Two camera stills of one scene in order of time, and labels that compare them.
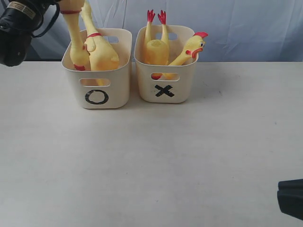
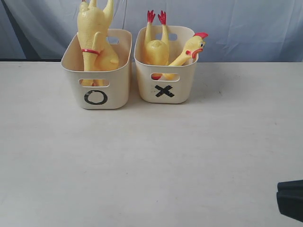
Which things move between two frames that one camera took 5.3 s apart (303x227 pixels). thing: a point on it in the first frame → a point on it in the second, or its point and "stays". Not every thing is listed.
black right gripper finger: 290,197 stays
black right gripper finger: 292,185 stays
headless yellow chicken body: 156,52 stays
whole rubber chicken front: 71,9 → 98,55
